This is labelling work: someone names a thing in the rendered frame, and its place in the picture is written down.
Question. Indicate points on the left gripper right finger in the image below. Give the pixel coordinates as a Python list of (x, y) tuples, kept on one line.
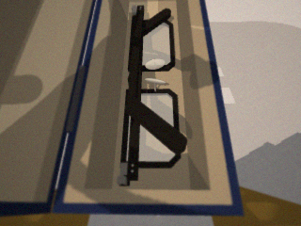
[(263, 210)]

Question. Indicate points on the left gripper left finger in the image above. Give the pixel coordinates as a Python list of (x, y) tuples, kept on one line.
[(46, 220)]

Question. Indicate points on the black glasses frame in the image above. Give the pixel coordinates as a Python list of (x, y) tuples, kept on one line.
[(151, 137)]

